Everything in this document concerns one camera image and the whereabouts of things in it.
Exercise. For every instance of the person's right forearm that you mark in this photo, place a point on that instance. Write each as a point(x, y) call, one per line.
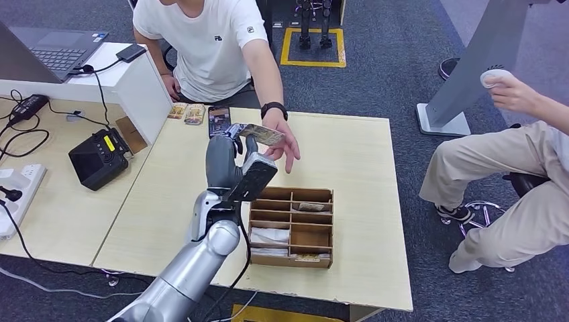
point(159, 58)

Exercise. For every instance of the person's hand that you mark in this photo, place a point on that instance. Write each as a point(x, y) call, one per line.
point(511, 95)

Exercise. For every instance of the person's left forearm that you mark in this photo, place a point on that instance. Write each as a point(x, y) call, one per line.
point(269, 86)

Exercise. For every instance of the black smartphone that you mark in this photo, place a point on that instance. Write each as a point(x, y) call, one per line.
point(219, 120)

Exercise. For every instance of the wooden compartment card box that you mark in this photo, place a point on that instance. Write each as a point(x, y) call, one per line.
point(311, 235)

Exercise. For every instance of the large picture card stack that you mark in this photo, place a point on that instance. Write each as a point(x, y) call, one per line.
point(194, 114)

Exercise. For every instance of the yellow boxed picture card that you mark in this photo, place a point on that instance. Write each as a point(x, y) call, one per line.
point(313, 257)

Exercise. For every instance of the small picture card stack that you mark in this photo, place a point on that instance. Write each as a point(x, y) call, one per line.
point(177, 110)

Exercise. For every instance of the standing humanoid robot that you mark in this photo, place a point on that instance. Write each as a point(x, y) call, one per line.
point(305, 40)

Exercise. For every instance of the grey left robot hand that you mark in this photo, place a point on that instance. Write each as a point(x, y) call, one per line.
point(220, 164)

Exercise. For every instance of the yellow picture key card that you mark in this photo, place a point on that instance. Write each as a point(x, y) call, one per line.
point(262, 134)

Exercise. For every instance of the pale desk leg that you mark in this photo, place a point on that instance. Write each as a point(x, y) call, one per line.
point(362, 314)

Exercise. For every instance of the person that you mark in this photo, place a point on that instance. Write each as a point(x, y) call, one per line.
point(209, 53)
point(489, 177)

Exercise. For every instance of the black power adapter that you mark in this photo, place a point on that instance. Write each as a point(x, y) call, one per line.
point(27, 108)

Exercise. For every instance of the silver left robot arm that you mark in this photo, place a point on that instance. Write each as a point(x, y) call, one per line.
point(191, 271)

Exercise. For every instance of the person's left hand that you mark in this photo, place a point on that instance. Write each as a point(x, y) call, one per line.
point(291, 149)

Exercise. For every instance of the brown cardboard piece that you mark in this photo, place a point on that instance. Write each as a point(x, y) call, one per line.
point(132, 135)

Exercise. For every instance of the yellow floor tape square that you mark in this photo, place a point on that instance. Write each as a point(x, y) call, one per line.
point(311, 64)

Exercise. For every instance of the black flat hub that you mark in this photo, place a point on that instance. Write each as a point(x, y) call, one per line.
point(130, 52)

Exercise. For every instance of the white power strip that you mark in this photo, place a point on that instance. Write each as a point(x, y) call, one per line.
point(20, 195)

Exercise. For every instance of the thin white card stack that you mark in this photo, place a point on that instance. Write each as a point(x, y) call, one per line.
point(269, 251)

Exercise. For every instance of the black wristwatch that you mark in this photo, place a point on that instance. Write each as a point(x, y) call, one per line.
point(274, 111)

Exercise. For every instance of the thick white card stack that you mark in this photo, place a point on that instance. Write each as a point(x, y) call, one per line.
point(270, 235)

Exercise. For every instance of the person's forearm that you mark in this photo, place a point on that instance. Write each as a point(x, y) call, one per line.
point(553, 113)

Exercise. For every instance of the person's right hand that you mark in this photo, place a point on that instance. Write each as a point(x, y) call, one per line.
point(172, 86)

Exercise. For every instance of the dark shoe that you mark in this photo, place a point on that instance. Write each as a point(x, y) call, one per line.
point(446, 67)

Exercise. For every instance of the black device with yellow label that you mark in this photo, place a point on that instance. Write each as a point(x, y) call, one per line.
point(98, 160)

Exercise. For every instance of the grey brown boxed card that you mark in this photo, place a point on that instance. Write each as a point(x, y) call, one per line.
point(311, 207)

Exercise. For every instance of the grey kiosk stand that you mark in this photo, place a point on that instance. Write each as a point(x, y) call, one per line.
point(471, 58)

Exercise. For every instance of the white raised counter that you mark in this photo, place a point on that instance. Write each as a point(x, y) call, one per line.
point(138, 98)

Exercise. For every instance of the dark grey laptop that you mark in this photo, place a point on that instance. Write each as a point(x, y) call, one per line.
point(53, 51)

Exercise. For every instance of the white handheld controller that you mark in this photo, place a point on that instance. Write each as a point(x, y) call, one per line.
point(495, 74)

